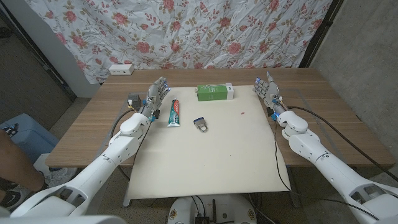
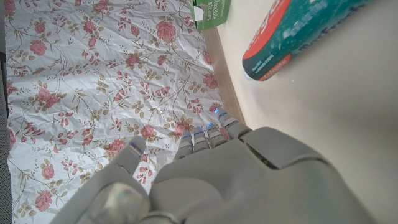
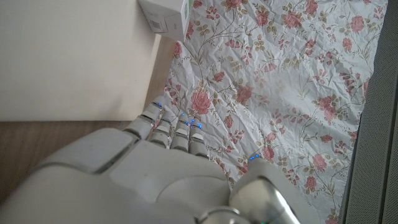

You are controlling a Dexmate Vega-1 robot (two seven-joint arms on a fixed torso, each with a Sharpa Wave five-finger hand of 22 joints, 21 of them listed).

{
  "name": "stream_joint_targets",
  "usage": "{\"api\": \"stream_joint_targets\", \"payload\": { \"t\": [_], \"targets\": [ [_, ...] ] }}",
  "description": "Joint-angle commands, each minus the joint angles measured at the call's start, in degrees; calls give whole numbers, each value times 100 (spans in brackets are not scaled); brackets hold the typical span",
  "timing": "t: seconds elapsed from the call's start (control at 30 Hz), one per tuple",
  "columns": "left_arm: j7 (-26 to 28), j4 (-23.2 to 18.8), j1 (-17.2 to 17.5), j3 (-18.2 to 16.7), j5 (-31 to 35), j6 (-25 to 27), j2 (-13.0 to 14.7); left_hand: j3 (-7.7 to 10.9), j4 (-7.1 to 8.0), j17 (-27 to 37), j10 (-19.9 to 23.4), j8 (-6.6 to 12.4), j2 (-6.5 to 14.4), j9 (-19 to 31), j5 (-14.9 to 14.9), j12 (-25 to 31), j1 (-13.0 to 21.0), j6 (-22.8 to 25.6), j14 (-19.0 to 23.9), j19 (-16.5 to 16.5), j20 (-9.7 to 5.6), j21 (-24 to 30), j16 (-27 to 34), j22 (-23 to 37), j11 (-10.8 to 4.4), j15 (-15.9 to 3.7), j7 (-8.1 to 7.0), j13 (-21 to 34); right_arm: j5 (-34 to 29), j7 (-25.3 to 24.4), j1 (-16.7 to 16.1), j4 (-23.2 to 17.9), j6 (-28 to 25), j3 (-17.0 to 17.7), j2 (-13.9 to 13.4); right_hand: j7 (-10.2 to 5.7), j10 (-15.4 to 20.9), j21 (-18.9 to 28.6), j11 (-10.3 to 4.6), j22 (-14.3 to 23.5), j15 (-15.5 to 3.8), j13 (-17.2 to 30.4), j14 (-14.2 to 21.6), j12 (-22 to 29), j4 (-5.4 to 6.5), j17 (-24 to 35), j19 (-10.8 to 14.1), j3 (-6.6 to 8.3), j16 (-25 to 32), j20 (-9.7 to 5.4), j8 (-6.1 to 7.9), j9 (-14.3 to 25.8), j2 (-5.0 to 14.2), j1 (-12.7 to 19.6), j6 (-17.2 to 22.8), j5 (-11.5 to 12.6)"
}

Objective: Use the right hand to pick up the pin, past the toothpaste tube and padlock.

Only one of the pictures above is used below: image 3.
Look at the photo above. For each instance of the cream table mat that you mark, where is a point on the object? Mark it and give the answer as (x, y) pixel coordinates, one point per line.
(62, 62)

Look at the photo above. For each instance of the green and white carton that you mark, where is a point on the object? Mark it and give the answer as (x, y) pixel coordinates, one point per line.
(168, 18)

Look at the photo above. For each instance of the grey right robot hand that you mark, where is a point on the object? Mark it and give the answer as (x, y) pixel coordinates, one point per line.
(130, 186)

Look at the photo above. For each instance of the floral backdrop cloth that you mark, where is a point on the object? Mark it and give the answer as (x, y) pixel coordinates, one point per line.
(280, 77)

